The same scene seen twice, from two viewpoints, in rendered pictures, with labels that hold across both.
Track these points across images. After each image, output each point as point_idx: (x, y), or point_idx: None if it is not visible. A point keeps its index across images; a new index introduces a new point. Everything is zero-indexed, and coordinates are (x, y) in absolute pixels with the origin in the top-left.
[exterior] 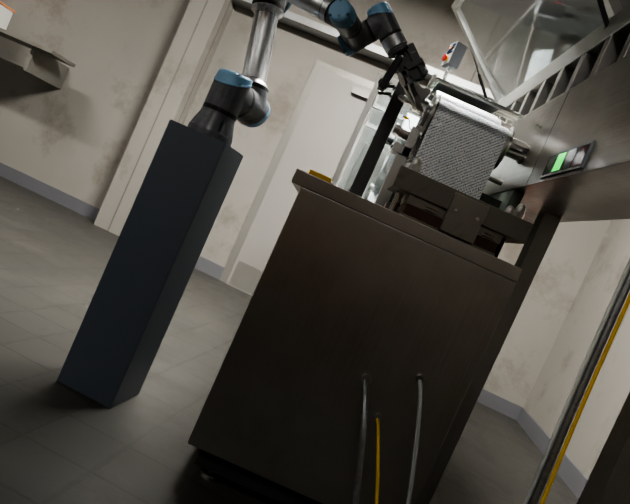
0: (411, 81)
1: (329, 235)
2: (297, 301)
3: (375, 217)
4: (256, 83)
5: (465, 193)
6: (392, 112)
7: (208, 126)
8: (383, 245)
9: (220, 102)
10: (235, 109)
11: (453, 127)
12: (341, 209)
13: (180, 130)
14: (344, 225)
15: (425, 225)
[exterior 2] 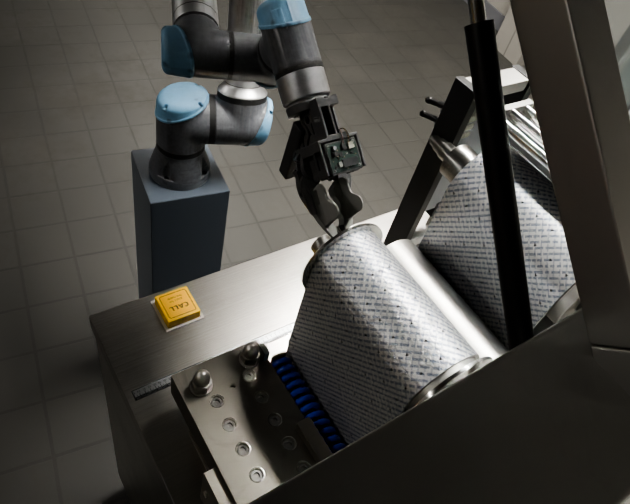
0: (300, 188)
1: (120, 408)
2: (124, 444)
3: (136, 428)
4: (225, 97)
5: (350, 433)
6: (430, 162)
7: (152, 169)
8: (147, 464)
9: (158, 140)
10: (177, 148)
11: (333, 315)
12: (118, 391)
13: (135, 168)
14: (124, 410)
15: (207, 470)
